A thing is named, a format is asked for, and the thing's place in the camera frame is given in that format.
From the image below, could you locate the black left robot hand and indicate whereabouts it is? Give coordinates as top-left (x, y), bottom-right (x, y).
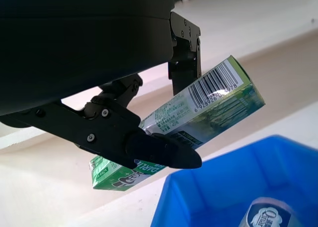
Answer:
top-left (0, 0), bottom-right (203, 170)

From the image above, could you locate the green toothpaste box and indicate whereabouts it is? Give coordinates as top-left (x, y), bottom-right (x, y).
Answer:
top-left (89, 55), bottom-right (266, 192)

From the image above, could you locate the purple bag roll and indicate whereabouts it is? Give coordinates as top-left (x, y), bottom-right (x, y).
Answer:
top-left (238, 197), bottom-right (299, 227)

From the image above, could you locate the blue plastic tray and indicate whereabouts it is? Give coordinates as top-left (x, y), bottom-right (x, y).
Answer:
top-left (150, 134), bottom-right (318, 227)

